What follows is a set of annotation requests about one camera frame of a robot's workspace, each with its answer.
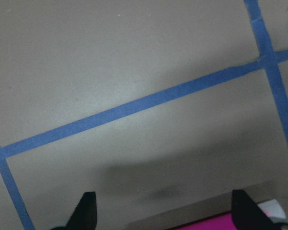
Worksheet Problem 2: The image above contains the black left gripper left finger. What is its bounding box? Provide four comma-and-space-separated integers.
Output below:
65, 192, 97, 230

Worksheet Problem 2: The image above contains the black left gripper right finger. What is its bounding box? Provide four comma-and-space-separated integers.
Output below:
231, 190, 275, 230

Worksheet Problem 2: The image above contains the pink highlighter pen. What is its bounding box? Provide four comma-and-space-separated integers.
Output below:
170, 199, 287, 230

